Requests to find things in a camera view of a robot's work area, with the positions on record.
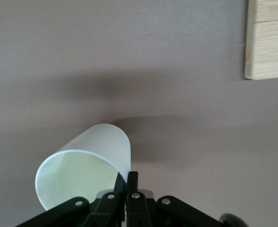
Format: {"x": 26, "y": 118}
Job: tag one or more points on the bamboo cutting board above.
{"x": 269, "y": 42}

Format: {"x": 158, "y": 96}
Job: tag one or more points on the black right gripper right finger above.
{"x": 136, "y": 208}

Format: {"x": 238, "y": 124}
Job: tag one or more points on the white paper cup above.
{"x": 82, "y": 175}

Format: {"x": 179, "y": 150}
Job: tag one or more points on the brown table cloth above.
{"x": 82, "y": 47}

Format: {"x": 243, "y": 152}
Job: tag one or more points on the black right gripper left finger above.
{"x": 110, "y": 208}

